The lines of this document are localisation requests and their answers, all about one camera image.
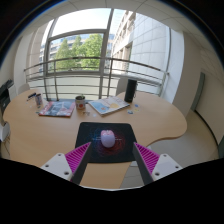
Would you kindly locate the pink and lilac computer mouse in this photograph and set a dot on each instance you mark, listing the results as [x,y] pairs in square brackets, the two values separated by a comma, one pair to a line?
[107,139]

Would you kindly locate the colourful closed magazine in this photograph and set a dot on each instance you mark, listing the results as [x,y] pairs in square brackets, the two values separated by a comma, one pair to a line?
[57,109]

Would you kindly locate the open light booklet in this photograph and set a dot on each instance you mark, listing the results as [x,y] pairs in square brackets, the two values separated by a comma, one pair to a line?
[108,105]

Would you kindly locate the black mouse pad red print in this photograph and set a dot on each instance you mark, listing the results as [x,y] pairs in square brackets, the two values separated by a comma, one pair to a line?
[125,133]

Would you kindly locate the black cylinder speaker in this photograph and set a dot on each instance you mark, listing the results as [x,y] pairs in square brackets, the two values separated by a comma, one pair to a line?
[130,90]

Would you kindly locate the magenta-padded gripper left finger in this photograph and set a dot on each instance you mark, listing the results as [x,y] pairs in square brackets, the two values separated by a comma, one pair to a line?
[77,158]

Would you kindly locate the dark pen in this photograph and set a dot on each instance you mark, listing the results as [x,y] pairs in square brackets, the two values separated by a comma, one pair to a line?
[31,96]

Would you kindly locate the printed drink can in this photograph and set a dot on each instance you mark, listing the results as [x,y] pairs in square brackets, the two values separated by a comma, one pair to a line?
[39,100]

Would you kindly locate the black and white printer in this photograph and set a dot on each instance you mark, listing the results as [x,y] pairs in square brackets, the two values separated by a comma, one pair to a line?
[5,95]

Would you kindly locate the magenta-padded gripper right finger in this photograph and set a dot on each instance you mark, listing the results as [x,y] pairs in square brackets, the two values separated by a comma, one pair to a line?
[148,158]

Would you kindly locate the grey metal railing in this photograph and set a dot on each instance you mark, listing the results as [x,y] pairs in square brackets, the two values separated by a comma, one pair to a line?
[80,72]

